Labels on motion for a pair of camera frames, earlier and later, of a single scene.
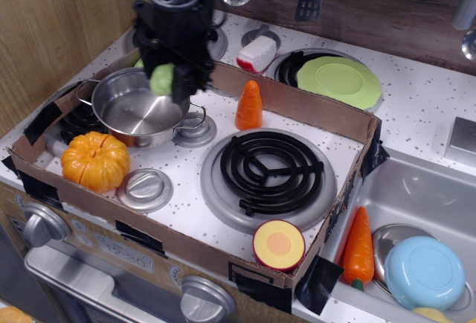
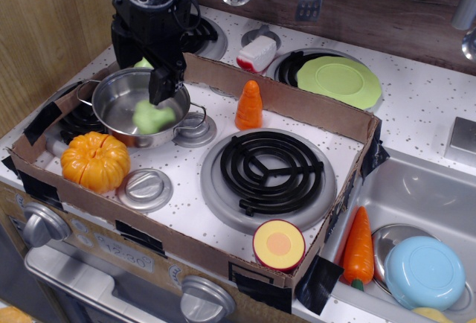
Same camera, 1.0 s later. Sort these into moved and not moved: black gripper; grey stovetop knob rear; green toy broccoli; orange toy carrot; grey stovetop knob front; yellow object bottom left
Moved: green toy broccoli; black gripper
Not moved: grey stovetop knob rear; orange toy carrot; grey stovetop knob front; yellow object bottom left
